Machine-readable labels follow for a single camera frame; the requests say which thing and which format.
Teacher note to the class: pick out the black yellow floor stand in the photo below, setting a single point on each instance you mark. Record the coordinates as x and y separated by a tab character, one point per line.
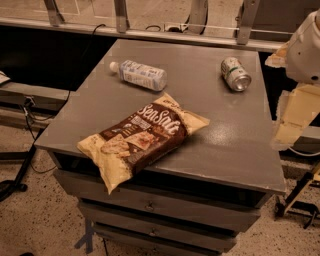
311	211

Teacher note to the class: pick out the middle grey drawer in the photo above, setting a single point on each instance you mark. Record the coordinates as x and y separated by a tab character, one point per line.
157	227

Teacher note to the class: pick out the grey drawer cabinet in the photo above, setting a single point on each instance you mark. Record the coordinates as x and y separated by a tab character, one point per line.
200	191

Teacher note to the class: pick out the blue plastic water bottle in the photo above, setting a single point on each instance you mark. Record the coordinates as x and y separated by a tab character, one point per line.
140	74

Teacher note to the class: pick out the metal window frame rail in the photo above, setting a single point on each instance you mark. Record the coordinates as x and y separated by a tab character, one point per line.
218	23

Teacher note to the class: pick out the grey drawer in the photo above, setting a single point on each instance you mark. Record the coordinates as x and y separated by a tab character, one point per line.
157	245
162	202
157	227

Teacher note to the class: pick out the green silver soda can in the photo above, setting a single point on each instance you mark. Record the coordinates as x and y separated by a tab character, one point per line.
237	78

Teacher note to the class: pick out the black floor base left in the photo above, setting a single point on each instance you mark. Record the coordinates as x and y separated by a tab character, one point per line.
8	187

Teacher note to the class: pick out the top grey drawer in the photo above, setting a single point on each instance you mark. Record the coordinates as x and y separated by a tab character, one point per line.
162	202

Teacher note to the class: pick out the bottom grey drawer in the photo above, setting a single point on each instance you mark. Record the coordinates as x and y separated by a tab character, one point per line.
157	245

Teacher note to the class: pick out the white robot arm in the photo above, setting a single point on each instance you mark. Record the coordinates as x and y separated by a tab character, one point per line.
300	57

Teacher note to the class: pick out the sea salt chips bag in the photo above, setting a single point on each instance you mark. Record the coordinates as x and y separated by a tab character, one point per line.
123	150

